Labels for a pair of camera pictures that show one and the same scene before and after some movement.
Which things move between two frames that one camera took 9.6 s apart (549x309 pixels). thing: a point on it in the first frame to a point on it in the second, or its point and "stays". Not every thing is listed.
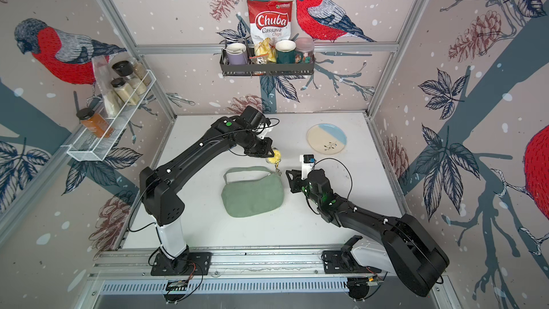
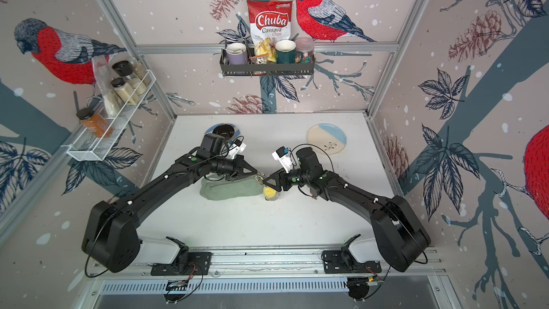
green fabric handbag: (244, 198) to (218, 189)
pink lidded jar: (306, 46) stays
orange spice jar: (95, 122) stays
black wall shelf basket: (264, 69) stays
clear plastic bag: (104, 72) stays
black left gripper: (266, 151) to (239, 162)
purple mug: (236, 54) stays
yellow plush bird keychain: (275, 159) to (269, 192)
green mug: (286, 52) stays
